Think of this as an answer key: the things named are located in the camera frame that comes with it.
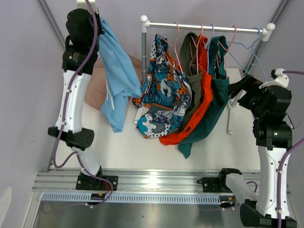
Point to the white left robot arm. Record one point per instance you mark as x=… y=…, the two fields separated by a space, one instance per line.
x=79 y=57

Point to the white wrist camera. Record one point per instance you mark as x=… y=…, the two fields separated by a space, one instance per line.
x=279 y=78
x=82 y=4

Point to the patterned blue orange shorts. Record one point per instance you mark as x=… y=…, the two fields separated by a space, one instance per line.
x=166 y=93

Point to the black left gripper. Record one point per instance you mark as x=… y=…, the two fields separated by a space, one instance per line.
x=100 y=31

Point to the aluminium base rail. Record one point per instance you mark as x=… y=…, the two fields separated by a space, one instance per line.
x=129 y=181

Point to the dark teal shorts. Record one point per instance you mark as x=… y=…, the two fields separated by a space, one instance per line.
x=219 y=89

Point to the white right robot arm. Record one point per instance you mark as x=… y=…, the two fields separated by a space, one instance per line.
x=268 y=208

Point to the grey slotted cable duct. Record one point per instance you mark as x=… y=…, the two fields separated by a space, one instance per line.
x=133 y=198

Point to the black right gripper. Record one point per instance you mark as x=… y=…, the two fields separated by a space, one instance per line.
x=247 y=83

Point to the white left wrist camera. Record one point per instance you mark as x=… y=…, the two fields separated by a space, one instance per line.
x=82 y=4

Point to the light blue shorts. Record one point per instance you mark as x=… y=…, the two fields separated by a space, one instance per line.
x=121 y=81

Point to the pink translucent plastic basin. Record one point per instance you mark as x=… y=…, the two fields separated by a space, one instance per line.
x=97 y=91

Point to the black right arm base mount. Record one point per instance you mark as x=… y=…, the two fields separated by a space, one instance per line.
x=213 y=185

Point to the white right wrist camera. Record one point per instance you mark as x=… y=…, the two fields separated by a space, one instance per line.
x=279 y=78

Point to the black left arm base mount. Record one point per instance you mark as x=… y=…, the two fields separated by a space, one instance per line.
x=85 y=182

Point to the silver white clothes rack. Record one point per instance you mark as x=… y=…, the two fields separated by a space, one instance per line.
x=264 y=35

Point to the olive green shorts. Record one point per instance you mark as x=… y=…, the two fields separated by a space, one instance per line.
x=193 y=75

